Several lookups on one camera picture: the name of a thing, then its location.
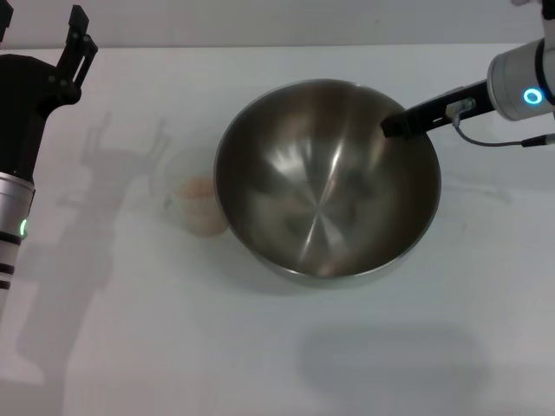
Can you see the large stainless steel bowl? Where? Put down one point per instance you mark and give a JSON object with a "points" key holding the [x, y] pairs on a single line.
{"points": [[321, 208]]}

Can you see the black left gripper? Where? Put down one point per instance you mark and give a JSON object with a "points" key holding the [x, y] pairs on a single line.
{"points": [[24, 108]]}

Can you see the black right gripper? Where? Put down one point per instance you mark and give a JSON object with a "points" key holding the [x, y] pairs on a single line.
{"points": [[438, 110]]}

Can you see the clear plastic measuring cup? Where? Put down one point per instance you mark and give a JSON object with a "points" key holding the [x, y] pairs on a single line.
{"points": [[184, 164]]}

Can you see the pinkish rice grains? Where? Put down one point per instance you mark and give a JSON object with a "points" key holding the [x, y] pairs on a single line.
{"points": [[197, 203]]}

